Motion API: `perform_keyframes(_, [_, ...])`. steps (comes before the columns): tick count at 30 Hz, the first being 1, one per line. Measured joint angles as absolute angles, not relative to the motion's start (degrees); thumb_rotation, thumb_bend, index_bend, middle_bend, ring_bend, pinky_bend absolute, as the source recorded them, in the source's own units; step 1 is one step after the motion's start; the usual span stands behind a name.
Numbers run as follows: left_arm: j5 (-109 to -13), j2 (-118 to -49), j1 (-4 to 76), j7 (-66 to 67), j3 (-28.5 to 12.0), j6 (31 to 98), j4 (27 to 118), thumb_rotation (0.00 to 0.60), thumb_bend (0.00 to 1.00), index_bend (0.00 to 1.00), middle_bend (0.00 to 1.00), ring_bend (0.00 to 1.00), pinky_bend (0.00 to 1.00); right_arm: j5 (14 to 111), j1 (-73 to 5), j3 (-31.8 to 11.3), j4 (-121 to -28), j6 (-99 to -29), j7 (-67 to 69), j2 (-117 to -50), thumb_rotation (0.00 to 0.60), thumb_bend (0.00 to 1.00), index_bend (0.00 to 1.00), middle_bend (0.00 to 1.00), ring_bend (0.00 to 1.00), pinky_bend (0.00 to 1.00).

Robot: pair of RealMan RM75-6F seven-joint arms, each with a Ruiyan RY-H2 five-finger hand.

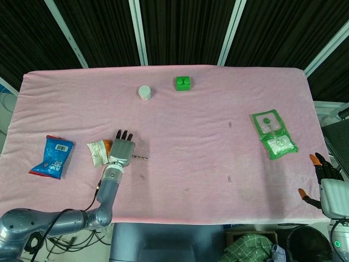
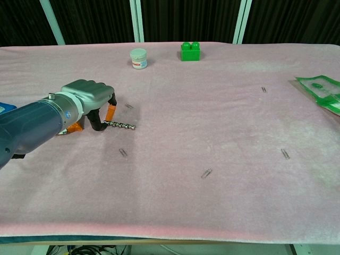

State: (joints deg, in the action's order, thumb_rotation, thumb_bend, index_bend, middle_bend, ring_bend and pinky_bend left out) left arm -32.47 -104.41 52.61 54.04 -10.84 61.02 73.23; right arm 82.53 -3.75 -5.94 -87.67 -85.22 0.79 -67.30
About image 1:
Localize white orange snack packet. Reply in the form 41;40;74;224
86;139;113;166

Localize pink table cloth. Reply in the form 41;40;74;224
0;65;344;226

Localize brown cardboard box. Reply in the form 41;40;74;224
225;230;279;246

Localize black floor cable tangle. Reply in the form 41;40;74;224
45;228;111;253

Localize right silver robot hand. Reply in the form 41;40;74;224
298;152;349;219

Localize black pleated curtain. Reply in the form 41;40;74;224
0;0;349;103

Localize white aluminium frame post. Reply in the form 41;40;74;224
0;76;20;95
45;0;89;69
129;0;149;66
304;20;349;77
217;0;248;66

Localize green checked cloth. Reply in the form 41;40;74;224
218;234;276;262

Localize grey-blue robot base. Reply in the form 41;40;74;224
109;222;227;262

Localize black trash bin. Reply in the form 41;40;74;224
287;225;335;262

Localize green clear plastic package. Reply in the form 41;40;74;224
250;109;299;160

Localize blue snack bag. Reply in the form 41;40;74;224
28;135;76;180

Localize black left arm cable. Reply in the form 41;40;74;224
27;178;106;256

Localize green building block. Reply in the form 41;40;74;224
174;76;192;92

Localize small white jar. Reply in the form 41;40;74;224
137;85;152;102

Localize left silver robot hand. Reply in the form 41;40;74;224
107;129;136;167

